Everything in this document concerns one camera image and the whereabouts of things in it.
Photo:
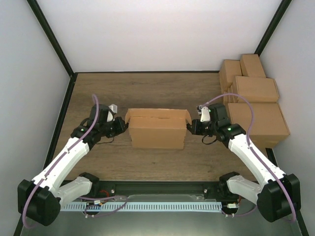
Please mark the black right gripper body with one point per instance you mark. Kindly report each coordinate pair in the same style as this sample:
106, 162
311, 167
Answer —
202, 131

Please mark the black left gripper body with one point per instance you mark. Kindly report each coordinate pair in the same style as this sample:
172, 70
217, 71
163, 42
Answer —
112, 132

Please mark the brown cardboard box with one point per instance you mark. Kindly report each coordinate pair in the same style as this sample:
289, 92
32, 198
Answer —
157, 128

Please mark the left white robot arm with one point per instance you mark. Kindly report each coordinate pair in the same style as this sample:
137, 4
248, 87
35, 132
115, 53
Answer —
42, 198

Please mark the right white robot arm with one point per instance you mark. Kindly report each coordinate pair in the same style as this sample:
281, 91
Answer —
275, 194

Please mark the bottom stacked cardboard box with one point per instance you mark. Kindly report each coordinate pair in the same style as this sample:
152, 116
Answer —
266, 144

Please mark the rear left cardboard box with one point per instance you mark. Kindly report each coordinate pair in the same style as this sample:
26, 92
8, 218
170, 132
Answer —
229, 69

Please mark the large front cardboard box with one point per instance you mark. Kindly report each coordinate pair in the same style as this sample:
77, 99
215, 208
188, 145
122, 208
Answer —
268, 124

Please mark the middle folded cardboard box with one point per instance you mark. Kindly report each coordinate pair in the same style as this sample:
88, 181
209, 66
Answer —
256, 89

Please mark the rear right cardboard box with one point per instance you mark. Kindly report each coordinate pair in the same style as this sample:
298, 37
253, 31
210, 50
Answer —
251, 66

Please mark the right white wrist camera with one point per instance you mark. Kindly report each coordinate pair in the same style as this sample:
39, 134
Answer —
204, 113

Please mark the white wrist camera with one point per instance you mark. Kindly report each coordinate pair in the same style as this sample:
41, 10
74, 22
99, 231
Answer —
204, 113
113, 109

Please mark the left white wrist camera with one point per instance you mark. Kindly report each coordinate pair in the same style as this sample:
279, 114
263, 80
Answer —
113, 109

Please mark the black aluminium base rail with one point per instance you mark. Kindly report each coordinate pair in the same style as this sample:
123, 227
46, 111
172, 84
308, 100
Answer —
207, 189

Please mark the light blue slotted cable duct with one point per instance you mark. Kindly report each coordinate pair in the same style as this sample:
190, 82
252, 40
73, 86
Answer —
146, 207

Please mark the left black frame post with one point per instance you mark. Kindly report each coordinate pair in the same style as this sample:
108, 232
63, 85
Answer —
36, 9

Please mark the black frame post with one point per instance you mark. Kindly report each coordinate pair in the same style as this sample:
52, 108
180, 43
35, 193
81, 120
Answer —
281, 10
36, 9

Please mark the right black frame post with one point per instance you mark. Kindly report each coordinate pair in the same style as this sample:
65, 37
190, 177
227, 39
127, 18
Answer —
281, 10

